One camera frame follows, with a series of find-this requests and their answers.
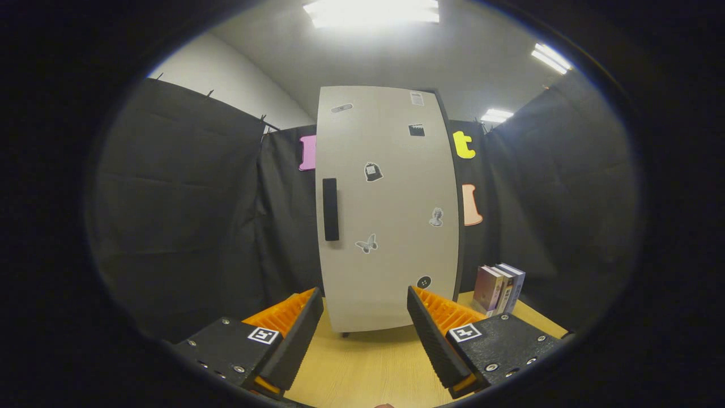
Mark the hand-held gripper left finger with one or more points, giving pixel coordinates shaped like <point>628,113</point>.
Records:
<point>299,335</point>

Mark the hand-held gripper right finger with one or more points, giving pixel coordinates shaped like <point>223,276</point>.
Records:
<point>433,340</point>

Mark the beige cabinet door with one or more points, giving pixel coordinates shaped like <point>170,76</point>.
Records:
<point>396,192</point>

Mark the thin pale book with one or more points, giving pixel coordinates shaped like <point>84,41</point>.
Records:
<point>506,290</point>

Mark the black backdrop cloth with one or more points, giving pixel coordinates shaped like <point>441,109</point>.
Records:
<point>170,215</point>

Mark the small ceiling light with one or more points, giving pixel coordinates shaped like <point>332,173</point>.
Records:
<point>497,115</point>

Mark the long ceiling light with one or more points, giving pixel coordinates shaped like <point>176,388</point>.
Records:
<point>551,58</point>

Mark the large ceiling light panel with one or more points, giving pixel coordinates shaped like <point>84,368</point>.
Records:
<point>371,12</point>

